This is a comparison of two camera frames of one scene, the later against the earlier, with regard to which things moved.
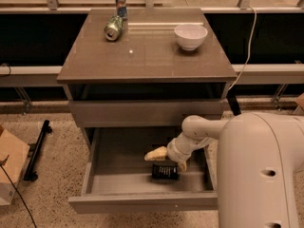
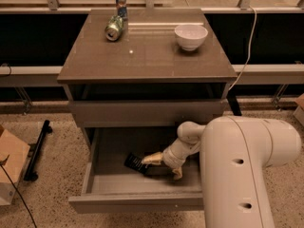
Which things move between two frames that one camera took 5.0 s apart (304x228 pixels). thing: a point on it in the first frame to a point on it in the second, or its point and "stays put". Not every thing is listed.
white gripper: x=173 y=151 stays put
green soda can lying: x=113 y=28 stays put
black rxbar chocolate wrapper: x=164 y=171 to x=134 y=161
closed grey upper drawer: x=139 y=113 stays put
